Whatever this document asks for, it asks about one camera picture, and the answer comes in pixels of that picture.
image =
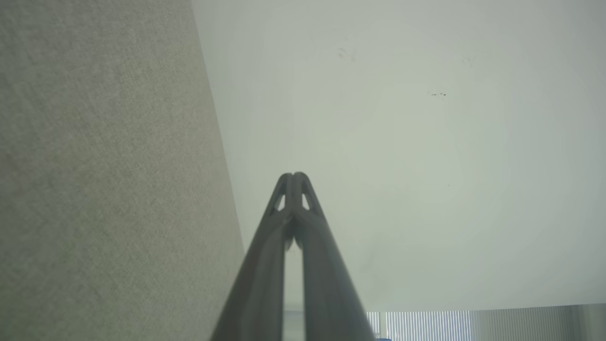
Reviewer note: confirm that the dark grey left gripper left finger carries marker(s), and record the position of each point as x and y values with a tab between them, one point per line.
260	274

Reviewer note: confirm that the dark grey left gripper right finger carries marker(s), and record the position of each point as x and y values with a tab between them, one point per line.
326	284

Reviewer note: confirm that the white slatted window blind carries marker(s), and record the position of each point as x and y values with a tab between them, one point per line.
473	324

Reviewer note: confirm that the grey-green fabric sofa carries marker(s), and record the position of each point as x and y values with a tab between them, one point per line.
94	166

